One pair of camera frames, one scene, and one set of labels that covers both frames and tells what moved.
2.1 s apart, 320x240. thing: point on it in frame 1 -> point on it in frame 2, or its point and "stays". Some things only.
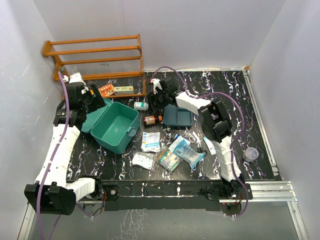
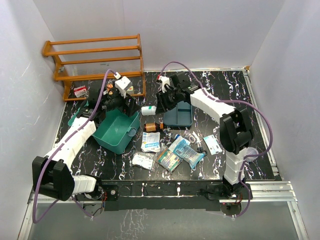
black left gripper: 97,102 -> 132,107
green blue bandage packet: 166,159 stays
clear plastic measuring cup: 250,154 stays
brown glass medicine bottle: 149,119 -> 150,127
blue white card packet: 210,146 stays
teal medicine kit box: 113,125 stays
